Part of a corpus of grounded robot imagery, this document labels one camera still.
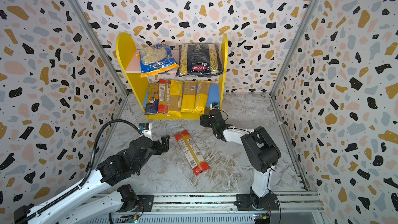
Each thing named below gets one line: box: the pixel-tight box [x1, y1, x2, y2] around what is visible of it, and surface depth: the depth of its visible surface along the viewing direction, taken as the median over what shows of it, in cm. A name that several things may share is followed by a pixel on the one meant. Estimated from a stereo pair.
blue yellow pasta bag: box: [145, 81, 160, 116], surface depth 96 cm
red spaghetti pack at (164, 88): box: [158, 78, 172, 115], surface depth 97 cm
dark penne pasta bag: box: [175, 43, 224, 78], surface depth 74 cm
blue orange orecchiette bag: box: [136, 43, 179, 78], surface depth 72 cm
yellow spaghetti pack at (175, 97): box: [167, 79, 184, 117], surface depth 99 cm
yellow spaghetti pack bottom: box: [192, 80, 211, 115], surface depth 97 cm
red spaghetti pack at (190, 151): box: [174, 129, 211, 176], surface depth 90 cm
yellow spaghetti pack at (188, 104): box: [180, 80, 198, 113], surface depth 99 cm
